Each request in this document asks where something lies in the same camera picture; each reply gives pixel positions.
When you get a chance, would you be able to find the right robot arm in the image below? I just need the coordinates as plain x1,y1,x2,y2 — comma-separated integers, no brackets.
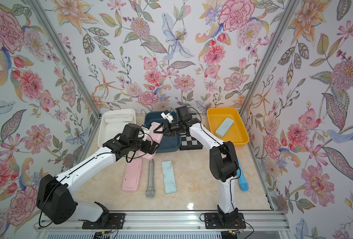
154,106,240,217

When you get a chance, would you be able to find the pink pencil case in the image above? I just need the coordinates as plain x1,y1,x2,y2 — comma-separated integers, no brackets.
122,158,143,192
139,122,163,160

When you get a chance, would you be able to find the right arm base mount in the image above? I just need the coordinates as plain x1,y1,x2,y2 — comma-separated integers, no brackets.
202,208,247,230

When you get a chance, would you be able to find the aluminium corner post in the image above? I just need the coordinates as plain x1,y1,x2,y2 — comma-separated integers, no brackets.
27,0,101,119
239,0,300,117

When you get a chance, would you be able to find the grey cylindrical pencil case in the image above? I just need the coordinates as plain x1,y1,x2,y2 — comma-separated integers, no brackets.
146,159,155,198

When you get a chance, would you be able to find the light blue pencil case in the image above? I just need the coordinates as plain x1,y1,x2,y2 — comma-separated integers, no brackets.
215,118,234,138
161,160,177,194

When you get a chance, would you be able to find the right aluminium corner post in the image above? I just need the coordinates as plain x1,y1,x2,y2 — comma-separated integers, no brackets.
239,0,300,117

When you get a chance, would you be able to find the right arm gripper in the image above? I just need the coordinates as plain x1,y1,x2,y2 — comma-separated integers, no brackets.
155,121,185,137

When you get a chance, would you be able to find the white storage box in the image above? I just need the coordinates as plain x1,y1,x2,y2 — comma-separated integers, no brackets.
97,109,136,147

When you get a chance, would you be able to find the left aluminium corner post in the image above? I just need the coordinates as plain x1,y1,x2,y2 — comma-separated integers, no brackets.
27,0,101,119

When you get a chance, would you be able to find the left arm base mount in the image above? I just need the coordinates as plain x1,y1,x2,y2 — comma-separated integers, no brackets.
82,205,126,230

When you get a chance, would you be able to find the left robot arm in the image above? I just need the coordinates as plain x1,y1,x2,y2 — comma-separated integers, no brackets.
36,122,159,229

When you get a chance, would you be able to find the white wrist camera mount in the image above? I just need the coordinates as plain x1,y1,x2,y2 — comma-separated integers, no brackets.
160,111,173,123

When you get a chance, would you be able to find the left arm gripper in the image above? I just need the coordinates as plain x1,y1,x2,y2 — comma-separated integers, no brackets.
129,138,162,153

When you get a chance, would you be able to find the teal storage box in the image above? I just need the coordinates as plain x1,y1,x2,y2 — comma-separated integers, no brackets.
145,112,181,153

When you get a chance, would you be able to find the aluminium front rail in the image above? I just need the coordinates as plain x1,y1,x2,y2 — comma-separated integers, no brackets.
33,211,294,239

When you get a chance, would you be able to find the black white checkerboard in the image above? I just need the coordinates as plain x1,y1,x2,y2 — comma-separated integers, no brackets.
179,133,203,151

